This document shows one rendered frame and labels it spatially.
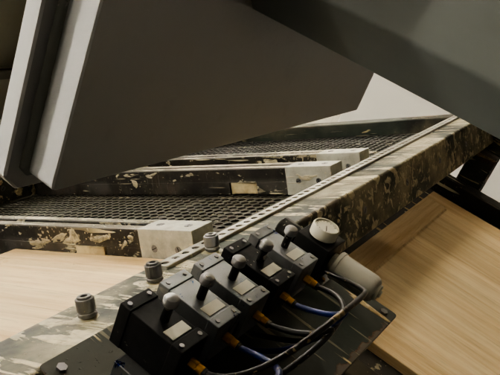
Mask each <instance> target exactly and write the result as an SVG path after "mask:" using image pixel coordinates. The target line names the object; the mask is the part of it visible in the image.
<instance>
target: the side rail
mask: <svg viewBox="0 0 500 375"><path fill-rule="evenodd" d="M452 116H453V114H450V115H429V116H417V117H407V118H386V119H374V120H363V121H342V122H331V123H319V124H302V125H298V126H294V127H290V128H287V129H282V130H279V131H276V132H271V133H268V134H265V135H260V136H257V137H253V138H249V139H246V140H242V141H238V142H235V143H243V142H257V141H284V140H298V139H312V138H339V137H353V136H367V135H394V134H409V133H419V132H422V131H423V130H425V129H428V128H429V127H431V126H434V125H435V124H438V123H440V122H441V121H444V120H446V119H447V118H450V117H452Z"/></svg>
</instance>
